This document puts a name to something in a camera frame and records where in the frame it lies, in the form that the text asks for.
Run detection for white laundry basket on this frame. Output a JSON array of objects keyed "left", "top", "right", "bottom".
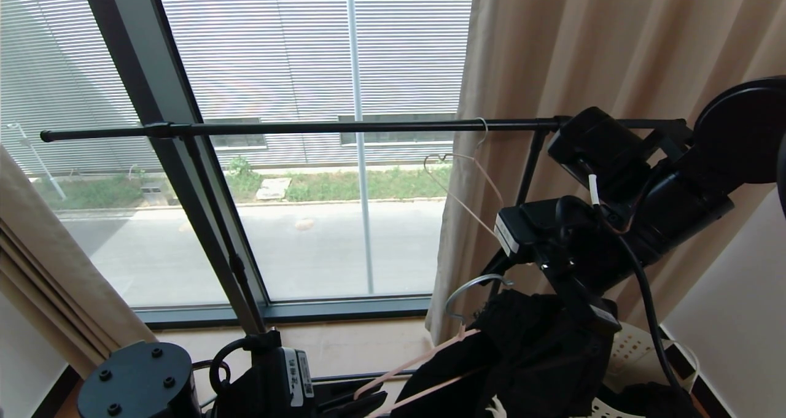
[{"left": 589, "top": 321, "right": 702, "bottom": 418}]

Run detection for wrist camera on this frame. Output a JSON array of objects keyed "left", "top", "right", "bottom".
[
  {"left": 494, "top": 196, "right": 593, "bottom": 265},
  {"left": 209, "top": 331, "right": 317, "bottom": 418}
]

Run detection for black clothes rack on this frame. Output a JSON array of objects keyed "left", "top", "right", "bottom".
[{"left": 40, "top": 116, "right": 688, "bottom": 387}]

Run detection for pink clothes hanger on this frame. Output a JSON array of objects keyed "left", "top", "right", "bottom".
[
  {"left": 424, "top": 118, "right": 505, "bottom": 238},
  {"left": 353, "top": 274, "right": 514, "bottom": 418}
]

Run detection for black shorts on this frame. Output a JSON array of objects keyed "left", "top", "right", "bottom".
[{"left": 393, "top": 289, "right": 615, "bottom": 418}]

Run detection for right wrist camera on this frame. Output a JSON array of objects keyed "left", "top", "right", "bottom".
[{"left": 494, "top": 196, "right": 593, "bottom": 265}]

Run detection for beige curtain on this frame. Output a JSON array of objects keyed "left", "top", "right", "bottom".
[
  {"left": 426, "top": 0, "right": 786, "bottom": 345},
  {"left": 0, "top": 145, "right": 157, "bottom": 379}
]

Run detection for window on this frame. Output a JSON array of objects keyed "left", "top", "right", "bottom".
[{"left": 0, "top": 0, "right": 477, "bottom": 328}]

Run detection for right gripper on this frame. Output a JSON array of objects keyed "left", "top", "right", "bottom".
[{"left": 533, "top": 249, "right": 623, "bottom": 337}]

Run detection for black t-shirt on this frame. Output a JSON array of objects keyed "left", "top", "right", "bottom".
[{"left": 605, "top": 381, "right": 698, "bottom": 418}]

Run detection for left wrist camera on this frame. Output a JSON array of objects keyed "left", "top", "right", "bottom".
[{"left": 209, "top": 331, "right": 317, "bottom": 418}]

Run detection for black cable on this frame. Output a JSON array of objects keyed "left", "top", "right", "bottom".
[{"left": 614, "top": 234, "right": 682, "bottom": 394}]

